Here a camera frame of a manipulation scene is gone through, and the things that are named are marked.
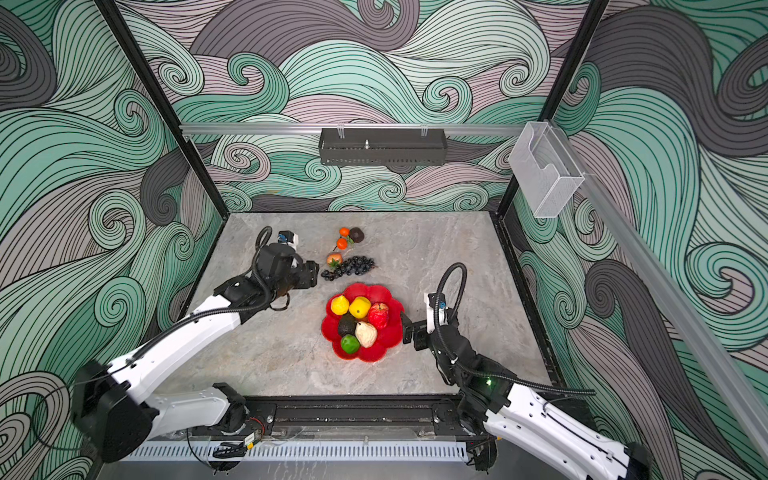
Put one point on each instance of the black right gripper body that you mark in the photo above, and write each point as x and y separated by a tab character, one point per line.
424	340

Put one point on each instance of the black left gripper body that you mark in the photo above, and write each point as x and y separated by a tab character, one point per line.
302	276

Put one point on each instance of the red flower-shaped fruit bowl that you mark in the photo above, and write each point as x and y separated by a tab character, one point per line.
388	337

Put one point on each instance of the small peach fruit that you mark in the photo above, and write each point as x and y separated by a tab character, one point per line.
334	260

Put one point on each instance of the small wrinkled yellow fruit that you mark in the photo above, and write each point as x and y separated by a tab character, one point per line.
339	305

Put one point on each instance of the red apple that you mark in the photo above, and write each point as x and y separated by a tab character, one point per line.
378	315

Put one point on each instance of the beige garlic bulb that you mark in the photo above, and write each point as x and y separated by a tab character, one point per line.
367	334

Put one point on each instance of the large yellow lemon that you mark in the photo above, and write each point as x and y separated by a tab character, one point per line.
360	307

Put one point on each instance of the dark avocado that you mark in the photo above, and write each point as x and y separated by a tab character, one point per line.
347	325

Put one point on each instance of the dark brown passion fruit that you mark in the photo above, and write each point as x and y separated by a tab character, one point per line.
356	235

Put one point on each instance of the green lime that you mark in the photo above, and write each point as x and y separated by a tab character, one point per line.
350	345

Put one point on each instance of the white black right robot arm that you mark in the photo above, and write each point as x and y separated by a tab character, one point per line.
492	398

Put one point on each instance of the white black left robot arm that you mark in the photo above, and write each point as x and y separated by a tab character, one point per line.
115	406

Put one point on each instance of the dark purple grape bunch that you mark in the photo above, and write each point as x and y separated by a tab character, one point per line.
355	265

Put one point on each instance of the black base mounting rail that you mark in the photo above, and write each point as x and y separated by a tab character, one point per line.
441	414

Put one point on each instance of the black perforated wall tray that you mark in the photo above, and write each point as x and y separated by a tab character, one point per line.
382	146

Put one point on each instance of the white slotted cable duct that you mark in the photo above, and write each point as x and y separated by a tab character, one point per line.
356	451

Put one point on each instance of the clear plastic wall bin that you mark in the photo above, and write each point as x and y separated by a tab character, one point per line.
544	164

